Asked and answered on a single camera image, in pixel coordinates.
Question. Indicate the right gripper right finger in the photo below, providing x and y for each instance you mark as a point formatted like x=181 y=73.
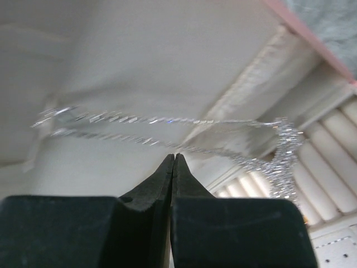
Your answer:
x=207 y=231

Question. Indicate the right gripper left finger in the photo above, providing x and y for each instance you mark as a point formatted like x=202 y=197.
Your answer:
x=126 y=231

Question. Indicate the pink jewelry box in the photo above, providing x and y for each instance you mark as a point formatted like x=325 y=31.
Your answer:
x=258 y=96

